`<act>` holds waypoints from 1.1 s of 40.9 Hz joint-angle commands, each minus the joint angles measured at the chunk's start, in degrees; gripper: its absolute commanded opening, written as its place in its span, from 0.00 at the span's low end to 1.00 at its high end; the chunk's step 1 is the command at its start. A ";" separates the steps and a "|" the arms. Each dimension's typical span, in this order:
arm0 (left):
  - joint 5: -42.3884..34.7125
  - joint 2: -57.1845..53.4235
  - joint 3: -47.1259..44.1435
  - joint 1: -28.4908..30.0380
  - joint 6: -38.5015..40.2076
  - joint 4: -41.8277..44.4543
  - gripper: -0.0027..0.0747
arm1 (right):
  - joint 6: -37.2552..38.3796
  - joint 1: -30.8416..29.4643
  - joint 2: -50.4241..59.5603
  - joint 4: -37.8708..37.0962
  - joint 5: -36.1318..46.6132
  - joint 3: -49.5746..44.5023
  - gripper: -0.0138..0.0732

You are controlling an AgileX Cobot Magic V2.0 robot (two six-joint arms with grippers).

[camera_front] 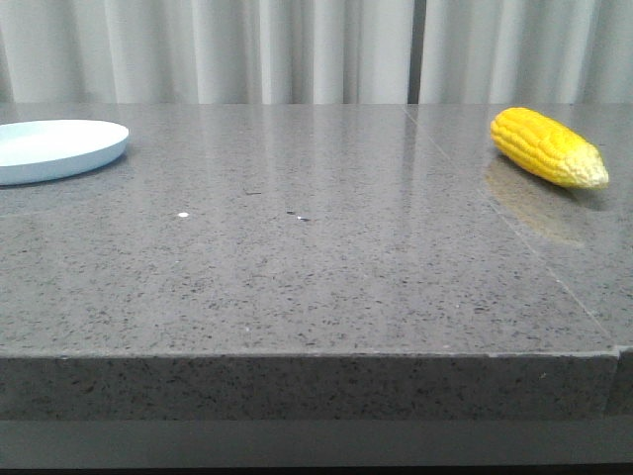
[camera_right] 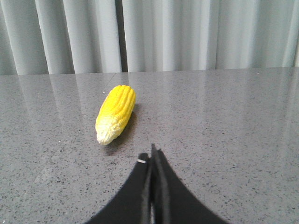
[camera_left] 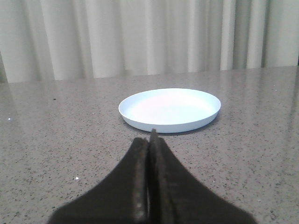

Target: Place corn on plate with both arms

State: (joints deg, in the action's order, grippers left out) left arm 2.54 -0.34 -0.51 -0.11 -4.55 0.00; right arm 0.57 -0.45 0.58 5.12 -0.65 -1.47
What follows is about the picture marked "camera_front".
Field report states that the light blue round plate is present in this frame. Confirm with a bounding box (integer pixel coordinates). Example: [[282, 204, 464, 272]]
[[1, 120, 130, 185]]

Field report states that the yellow corn cob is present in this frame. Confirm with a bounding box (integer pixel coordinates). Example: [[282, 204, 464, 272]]
[[490, 107, 609, 189]]

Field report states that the white pleated curtain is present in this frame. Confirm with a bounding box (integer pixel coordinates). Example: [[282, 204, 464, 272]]
[[1, 1, 632, 104]]

